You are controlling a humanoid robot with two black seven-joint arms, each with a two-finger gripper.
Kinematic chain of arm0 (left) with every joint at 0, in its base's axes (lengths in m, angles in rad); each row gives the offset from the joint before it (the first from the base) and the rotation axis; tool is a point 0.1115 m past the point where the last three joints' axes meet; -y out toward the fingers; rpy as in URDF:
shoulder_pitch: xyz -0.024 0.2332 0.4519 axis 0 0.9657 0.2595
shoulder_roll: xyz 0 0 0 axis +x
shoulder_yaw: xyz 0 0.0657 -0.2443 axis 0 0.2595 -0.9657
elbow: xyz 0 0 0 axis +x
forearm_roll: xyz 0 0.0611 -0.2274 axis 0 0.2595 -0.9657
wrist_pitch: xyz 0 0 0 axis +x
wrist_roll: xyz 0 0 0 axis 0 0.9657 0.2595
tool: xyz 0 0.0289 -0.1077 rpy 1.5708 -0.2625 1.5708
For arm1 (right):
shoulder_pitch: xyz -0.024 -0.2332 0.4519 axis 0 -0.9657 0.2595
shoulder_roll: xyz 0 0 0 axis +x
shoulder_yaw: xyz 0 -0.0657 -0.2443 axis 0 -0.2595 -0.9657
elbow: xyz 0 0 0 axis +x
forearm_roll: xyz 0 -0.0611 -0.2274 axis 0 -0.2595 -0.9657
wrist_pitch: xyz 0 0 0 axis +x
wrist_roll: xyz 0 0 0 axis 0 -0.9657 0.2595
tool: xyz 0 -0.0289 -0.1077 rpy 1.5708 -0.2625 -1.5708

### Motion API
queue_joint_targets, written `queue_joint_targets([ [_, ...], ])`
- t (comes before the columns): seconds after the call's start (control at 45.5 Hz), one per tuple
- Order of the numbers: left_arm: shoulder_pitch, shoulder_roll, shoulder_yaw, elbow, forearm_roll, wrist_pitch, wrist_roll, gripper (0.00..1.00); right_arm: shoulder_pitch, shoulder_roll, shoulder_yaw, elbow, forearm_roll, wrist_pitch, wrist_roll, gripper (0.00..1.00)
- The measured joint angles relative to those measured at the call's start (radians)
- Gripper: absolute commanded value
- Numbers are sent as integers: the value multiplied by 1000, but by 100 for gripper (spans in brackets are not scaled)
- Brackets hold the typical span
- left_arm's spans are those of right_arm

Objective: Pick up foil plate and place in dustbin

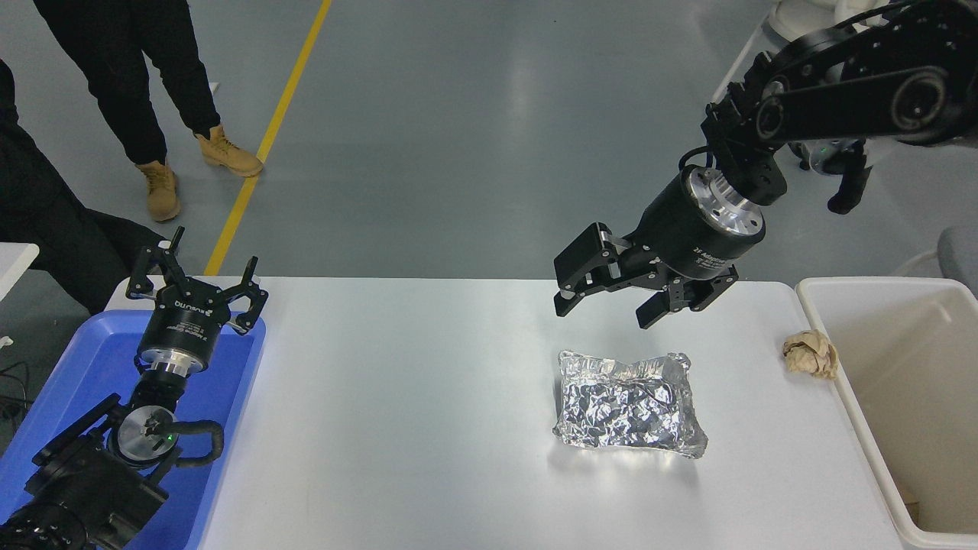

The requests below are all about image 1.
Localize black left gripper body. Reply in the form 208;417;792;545
137;280;232;376

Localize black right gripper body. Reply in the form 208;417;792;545
622;169;766;289

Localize silver foil tray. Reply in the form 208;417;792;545
552;350;709;460

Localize blue plastic tray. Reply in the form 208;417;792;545
0;309;267;550

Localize crumpled tan paper ball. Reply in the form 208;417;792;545
782;328;840;380

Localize seated person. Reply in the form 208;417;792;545
0;57;166;315

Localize small white side table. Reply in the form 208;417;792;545
0;243;40;303

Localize standing person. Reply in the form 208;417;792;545
32;0;265;224

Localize large pale plastic bin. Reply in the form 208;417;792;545
795;277;978;550

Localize white wheeled chair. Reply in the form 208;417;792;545
711;0;895;105

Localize grey padded chair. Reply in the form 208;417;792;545
890;225;978;299

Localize black floor cables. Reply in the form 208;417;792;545
0;359;31;430

